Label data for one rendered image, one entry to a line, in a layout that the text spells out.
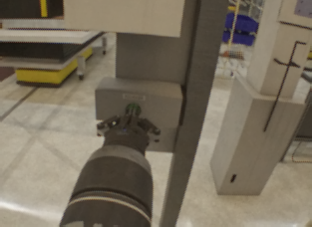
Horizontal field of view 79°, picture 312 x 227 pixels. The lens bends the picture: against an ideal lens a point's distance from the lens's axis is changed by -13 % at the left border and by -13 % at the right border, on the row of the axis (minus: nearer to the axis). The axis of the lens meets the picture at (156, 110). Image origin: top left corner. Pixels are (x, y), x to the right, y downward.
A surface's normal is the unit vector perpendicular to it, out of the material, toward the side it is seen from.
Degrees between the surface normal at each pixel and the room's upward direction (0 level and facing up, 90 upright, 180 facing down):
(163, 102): 90
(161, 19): 90
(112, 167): 3
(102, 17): 90
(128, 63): 90
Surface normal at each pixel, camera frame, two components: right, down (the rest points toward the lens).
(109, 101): -0.03, 0.49
